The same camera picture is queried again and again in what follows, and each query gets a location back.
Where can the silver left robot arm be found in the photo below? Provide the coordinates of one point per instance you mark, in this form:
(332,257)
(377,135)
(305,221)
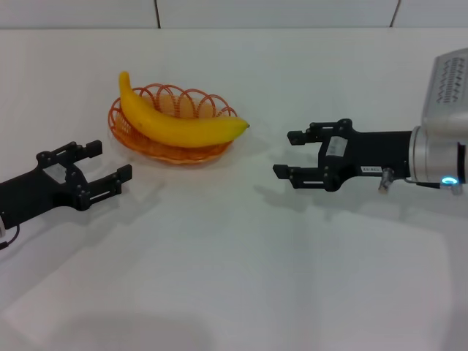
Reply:
(1,226)

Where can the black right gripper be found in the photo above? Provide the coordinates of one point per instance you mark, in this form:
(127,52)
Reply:
(380,153)

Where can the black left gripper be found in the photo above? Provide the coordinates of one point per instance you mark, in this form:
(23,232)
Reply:
(33,195)

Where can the orange woven plastic basket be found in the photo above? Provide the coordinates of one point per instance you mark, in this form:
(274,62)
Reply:
(175,155)

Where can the yellow banana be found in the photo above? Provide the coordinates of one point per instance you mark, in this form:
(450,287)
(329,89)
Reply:
(175,131)

